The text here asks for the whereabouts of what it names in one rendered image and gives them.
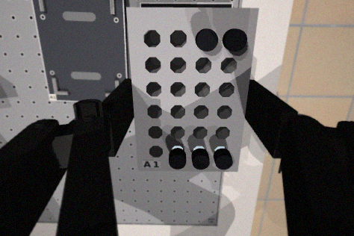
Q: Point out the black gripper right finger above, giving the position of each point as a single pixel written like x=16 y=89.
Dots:
x=317 y=164

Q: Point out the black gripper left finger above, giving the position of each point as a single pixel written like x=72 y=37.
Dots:
x=33 y=163

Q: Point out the grey perforated base plate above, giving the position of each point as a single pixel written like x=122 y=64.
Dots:
x=161 y=198

